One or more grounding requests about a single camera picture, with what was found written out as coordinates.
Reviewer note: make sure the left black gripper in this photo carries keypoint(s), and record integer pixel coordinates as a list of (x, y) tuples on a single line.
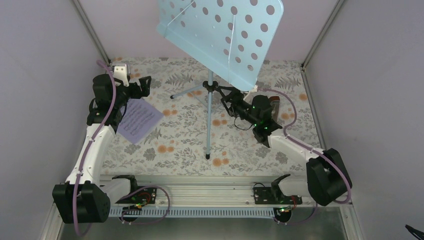
[(145, 89)]

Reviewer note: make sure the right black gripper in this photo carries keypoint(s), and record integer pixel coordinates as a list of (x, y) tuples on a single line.
[(235, 92)]

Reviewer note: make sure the lilac sheet music page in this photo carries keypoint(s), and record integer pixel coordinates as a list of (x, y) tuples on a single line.
[(139, 120)]

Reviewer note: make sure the brown wooden metronome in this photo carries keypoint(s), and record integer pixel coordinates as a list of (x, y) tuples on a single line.
[(275, 104)]

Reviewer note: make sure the light blue music stand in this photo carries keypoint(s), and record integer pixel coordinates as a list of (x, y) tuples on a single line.
[(230, 38)]

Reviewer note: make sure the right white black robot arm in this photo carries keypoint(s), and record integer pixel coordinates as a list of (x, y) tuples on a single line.
[(326, 179)]

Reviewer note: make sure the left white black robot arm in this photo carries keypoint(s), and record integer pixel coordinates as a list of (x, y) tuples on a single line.
[(81, 198)]

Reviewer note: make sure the floral patterned table mat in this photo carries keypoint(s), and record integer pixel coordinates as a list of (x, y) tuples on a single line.
[(180, 144)]

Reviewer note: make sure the black object bottom right corner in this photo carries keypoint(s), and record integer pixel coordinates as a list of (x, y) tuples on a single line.
[(415, 232)]

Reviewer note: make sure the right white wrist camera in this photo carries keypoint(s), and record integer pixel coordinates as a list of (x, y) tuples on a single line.
[(247, 94)]

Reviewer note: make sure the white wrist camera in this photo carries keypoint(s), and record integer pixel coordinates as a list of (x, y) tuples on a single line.
[(121, 71), (247, 94)]

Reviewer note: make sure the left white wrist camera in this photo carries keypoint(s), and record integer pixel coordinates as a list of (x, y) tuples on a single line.
[(121, 71)]

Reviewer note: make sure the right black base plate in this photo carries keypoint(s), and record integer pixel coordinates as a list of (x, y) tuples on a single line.
[(267, 196)]

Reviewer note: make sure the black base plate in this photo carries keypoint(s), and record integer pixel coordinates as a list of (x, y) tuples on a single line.
[(140, 199), (267, 196)]

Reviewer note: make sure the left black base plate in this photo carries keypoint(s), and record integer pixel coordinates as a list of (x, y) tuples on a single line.
[(140, 199)]

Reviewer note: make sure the light blue cable duct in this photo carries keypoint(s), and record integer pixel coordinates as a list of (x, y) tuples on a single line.
[(207, 212)]

